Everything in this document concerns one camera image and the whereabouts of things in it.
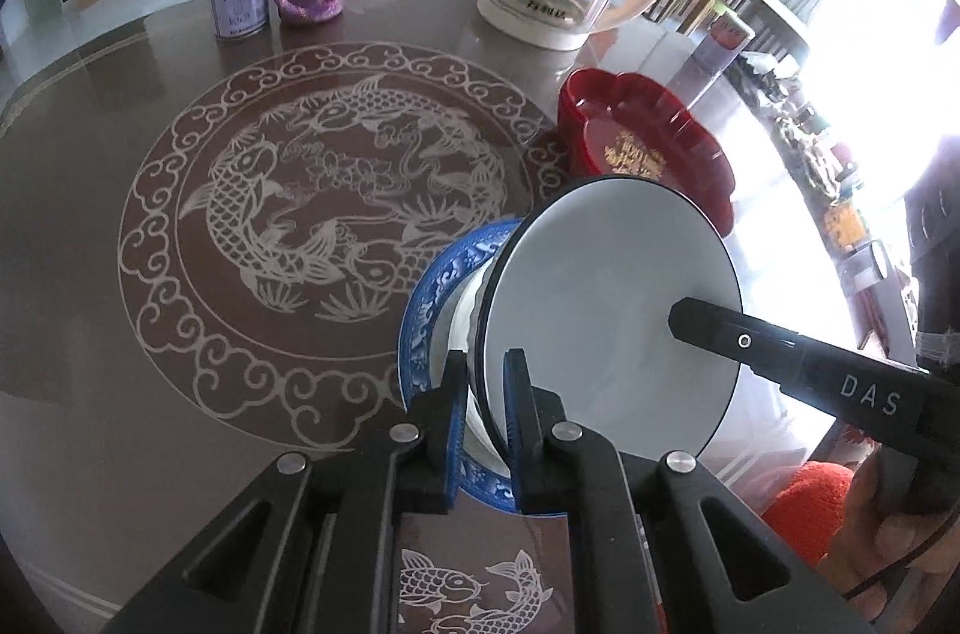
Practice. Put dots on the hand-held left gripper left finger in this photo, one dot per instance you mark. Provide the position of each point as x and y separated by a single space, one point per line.
450 454

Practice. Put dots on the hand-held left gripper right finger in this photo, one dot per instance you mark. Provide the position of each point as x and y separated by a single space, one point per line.
514 409

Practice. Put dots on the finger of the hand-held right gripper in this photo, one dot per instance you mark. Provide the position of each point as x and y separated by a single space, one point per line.
720 330

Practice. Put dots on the blue and white plate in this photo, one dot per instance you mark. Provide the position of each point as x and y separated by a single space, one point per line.
427 311

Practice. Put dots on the white ribbed bowl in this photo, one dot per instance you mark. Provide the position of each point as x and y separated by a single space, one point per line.
600 274

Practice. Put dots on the red flower-shaped plate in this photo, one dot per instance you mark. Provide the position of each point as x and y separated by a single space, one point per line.
637 124

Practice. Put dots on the person's right hand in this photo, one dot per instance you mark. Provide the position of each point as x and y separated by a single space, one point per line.
862 529

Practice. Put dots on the red fuzzy cushion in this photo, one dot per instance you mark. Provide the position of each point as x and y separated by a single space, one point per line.
802 506

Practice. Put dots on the red label canister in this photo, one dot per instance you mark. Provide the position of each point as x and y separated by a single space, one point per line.
727 34

